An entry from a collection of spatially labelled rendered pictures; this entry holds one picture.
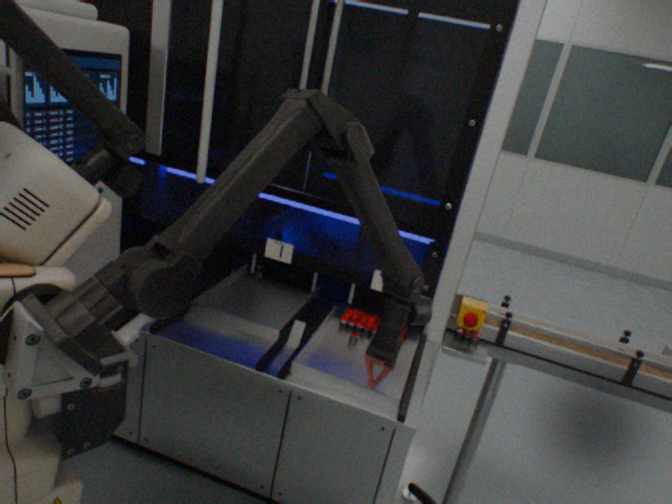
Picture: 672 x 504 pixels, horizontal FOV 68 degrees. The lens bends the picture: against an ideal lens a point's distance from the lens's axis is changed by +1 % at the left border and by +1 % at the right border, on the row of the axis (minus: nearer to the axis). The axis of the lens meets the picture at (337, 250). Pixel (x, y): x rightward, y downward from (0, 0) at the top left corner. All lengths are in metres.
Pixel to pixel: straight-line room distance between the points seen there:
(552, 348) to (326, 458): 0.81
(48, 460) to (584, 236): 5.76
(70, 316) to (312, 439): 1.21
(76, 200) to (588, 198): 5.69
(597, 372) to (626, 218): 4.66
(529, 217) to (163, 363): 4.88
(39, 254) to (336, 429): 1.17
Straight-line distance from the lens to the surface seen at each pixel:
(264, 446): 1.88
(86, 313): 0.70
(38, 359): 0.72
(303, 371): 1.19
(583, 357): 1.63
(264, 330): 1.31
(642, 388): 1.70
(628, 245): 6.32
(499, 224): 6.09
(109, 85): 1.54
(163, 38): 1.61
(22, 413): 0.99
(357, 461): 1.78
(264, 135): 0.78
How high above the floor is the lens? 1.57
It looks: 20 degrees down
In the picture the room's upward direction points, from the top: 12 degrees clockwise
